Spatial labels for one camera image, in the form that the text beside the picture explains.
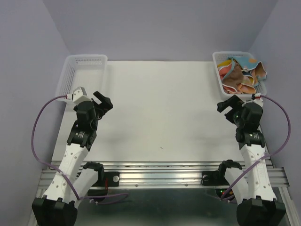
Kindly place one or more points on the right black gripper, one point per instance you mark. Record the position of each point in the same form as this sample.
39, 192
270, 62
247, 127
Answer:
234, 102

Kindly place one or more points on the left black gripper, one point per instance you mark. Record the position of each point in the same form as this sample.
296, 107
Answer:
105, 106

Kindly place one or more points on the brown orange towel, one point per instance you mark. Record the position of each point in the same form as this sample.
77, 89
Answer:
234, 78

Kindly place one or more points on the blue yellow tiger towel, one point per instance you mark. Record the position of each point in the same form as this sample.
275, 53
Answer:
226, 66

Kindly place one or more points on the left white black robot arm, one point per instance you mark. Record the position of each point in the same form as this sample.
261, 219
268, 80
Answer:
59, 204

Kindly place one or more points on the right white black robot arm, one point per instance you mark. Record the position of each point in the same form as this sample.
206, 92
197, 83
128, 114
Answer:
256, 200

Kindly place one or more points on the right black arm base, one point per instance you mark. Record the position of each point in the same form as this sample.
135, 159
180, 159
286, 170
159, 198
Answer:
209, 177

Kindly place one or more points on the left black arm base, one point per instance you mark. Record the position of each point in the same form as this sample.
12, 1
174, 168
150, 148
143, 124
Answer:
104, 178

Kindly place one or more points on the left white plastic basket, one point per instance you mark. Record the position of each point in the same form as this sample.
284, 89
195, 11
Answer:
84, 70

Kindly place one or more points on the white plastic basket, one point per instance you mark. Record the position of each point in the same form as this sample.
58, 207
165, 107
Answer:
221, 56
84, 70

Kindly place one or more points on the right white plastic basket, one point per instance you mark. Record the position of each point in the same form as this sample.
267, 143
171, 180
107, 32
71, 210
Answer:
221, 56

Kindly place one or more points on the orange pink patterned towel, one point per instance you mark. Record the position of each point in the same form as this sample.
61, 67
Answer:
250, 81

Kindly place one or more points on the light blue spotted towel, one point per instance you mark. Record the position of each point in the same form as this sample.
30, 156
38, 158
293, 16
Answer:
245, 62

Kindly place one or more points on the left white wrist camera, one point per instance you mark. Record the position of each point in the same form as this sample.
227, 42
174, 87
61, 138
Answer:
79, 95

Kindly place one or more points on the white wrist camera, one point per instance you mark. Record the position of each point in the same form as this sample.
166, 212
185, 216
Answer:
255, 98
79, 95

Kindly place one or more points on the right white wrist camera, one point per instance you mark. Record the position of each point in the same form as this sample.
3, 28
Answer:
255, 98

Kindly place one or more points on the aluminium mounting rail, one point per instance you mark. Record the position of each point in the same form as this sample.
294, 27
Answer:
152, 175

